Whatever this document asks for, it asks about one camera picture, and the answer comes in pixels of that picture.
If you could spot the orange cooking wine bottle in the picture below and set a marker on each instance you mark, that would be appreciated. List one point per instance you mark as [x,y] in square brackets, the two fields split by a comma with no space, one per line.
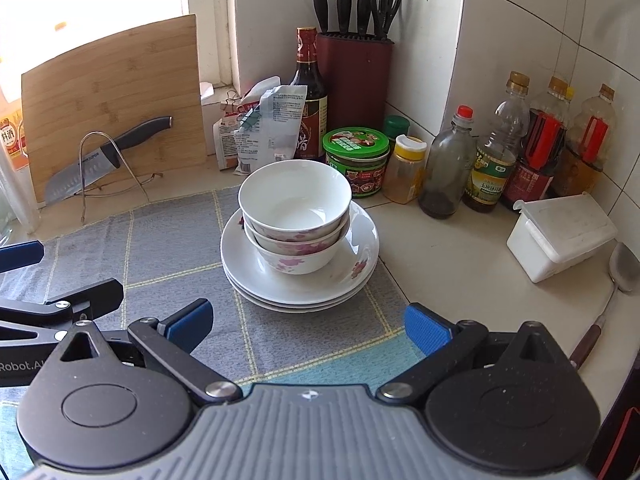
[10,140]

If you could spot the dark soy sauce bottle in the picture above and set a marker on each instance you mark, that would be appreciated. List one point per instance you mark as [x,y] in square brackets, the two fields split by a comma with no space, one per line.
[310,110]

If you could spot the glass bottle red cap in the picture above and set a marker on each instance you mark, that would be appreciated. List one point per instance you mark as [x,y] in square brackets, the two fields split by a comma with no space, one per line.
[447,175]

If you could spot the grey checked dish mat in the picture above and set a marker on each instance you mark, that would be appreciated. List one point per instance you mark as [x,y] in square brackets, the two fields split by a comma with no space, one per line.
[175,240]

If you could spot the yellow-lid spice jar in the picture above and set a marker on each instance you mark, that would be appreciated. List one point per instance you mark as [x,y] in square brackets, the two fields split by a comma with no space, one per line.
[405,180]

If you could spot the tall plastic wrap roll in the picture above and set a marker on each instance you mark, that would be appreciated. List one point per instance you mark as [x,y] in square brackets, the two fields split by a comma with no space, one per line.
[20,195]

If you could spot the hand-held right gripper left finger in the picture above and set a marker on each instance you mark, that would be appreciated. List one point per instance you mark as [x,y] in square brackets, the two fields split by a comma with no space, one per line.
[190,325]

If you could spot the bamboo cutting board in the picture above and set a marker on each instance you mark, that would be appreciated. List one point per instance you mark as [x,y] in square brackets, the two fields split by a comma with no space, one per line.
[125,85]

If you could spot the white plate fruit print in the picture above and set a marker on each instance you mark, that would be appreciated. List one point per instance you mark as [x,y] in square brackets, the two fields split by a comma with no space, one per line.
[300,301]
[361,240]
[300,309]

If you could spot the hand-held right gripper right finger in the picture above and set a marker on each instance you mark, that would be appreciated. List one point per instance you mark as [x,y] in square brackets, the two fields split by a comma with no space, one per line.
[427,327]

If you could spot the green-lid sauce jar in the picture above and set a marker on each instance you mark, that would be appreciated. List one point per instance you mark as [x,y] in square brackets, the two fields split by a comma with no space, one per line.
[356,170]

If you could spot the small green-lid jar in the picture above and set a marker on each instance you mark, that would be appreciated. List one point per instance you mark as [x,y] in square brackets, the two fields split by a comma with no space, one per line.
[396,125]

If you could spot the oil bottle green label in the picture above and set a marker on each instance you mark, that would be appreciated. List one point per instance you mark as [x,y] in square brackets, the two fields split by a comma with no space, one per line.
[492,175]

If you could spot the white plastic lidded box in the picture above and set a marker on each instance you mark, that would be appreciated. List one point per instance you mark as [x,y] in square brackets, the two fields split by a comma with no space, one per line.
[555,240]

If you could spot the white blue printed bag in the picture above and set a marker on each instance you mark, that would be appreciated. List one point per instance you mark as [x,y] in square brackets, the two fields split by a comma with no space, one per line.
[275,125]

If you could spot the dark red knife block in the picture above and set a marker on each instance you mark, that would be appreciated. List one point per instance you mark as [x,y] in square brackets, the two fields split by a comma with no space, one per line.
[355,85]

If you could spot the black kitchen scissors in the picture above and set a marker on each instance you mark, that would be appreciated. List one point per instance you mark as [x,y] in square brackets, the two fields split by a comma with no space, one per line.
[384,22]

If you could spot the binder clip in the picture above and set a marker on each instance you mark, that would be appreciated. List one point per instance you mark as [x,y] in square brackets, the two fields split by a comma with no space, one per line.
[231,107]

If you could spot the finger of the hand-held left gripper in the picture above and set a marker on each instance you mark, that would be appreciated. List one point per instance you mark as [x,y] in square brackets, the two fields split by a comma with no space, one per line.
[20,256]
[100,295]

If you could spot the white bowl pink flowers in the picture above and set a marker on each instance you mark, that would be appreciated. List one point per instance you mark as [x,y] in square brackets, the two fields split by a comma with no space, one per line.
[295,195]
[310,242]
[300,265]

